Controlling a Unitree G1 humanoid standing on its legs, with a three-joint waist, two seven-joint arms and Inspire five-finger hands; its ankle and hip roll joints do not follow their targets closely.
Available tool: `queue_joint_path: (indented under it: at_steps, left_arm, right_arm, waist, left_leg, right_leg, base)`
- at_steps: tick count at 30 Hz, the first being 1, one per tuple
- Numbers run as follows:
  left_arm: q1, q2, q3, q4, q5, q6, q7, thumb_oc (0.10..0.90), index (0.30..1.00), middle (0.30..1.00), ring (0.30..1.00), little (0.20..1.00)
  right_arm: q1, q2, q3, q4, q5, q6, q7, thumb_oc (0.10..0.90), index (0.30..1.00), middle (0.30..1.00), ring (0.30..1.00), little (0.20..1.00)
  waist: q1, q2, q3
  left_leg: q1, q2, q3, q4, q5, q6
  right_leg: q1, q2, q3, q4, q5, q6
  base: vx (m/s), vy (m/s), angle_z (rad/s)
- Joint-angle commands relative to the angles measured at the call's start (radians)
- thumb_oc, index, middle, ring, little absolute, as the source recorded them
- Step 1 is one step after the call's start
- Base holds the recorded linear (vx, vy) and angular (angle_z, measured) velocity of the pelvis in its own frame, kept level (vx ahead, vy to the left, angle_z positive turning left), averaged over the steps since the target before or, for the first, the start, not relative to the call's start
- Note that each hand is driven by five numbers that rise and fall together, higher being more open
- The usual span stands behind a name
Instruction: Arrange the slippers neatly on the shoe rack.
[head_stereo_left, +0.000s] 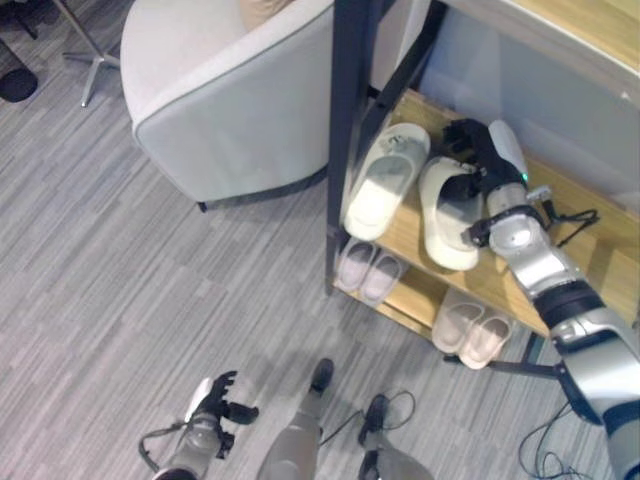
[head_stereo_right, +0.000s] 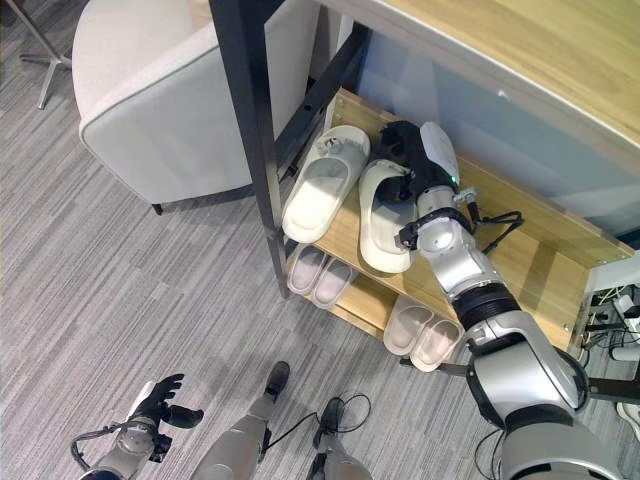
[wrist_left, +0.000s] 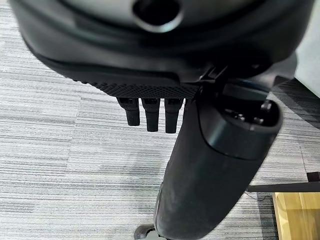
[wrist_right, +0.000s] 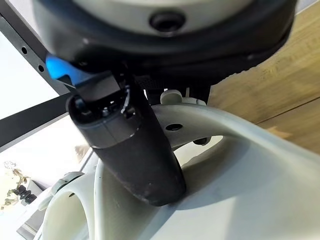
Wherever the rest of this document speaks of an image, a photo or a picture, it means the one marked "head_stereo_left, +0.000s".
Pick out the cream slipper with grey stains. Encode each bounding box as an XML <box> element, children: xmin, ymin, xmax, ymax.
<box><xmin>342</xmin><ymin>123</ymin><xmax>431</xmax><ymax>241</ymax></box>

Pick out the black floor cable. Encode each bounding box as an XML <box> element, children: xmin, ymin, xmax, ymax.
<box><xmin>517</xmin><ymin>399</ymin><xmax>596</xmax><ymax>480</ymax></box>

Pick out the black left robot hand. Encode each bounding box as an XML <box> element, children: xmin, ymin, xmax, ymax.
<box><xmin>183</xmin><ymin>370</ymin><xmax>260</xmax><ymax>425</ymax></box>

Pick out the wooden shoe rack black frame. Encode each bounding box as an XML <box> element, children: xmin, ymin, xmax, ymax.
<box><xmin>323</xmin><ymin>0</ymin><xmax>640</xmax><ymax>382</ymax></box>

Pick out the chrome chair base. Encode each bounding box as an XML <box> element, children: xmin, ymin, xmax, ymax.
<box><xmin>51</xmin><ymin>0</ymin><xmax>121</xmax><ymax>108</ymax></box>

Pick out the white armchair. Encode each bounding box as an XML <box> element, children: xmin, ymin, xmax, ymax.
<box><xmin>118</xmin><ymin>0</ymin><xmax>335</xmax><ymax>213</ymax></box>

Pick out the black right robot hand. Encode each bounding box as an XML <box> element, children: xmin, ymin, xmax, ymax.
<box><xmin>441</xmin><ymin>117</ymin><xmax>529</xmax><ymax>201</ymax></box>

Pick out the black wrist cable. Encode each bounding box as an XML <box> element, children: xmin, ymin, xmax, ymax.
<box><xmin>543</xmin><ymin>198</ymin><xmax>600</xmax><ymax>248</ymax></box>

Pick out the pale pink slipper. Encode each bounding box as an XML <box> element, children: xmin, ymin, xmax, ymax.
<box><xmin>360</xmin><ymin>253</ymin><xmax>405</xmax><ymax>302</ymax></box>
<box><xmin>334</xmin><ymin>238</ymin><xmax>379</xmax><ymax>292</ymax></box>

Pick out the black office chair base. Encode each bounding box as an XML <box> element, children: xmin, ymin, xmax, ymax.
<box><xmin>0</xmin><ymin>0</ymin><xmax>56</xmax><ymax>104</ymax></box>

